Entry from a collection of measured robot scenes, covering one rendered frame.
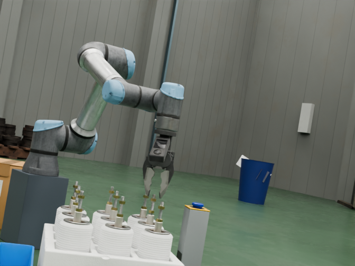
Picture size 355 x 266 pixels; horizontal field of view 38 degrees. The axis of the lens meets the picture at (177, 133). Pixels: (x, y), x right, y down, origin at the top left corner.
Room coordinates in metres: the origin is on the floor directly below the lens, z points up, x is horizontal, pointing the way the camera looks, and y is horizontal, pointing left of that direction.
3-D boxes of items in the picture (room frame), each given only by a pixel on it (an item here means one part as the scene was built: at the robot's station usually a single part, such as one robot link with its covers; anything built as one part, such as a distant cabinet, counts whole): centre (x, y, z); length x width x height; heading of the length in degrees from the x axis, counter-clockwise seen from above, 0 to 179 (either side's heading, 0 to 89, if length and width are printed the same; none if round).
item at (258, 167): (6.10, -0.96, 0.27); 0.44 x 0.40 x 0.53; 92
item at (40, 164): (2.20, 0.54, 0.35); 0.15 x 0.15 x 0.10
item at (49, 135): (2.20, 0.54, 0.47); 0.13 x 0.12 x 0.14; 123
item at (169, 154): (1.67, 0.04, 0.49); 0.09 x 0.08 x 0.12; 173
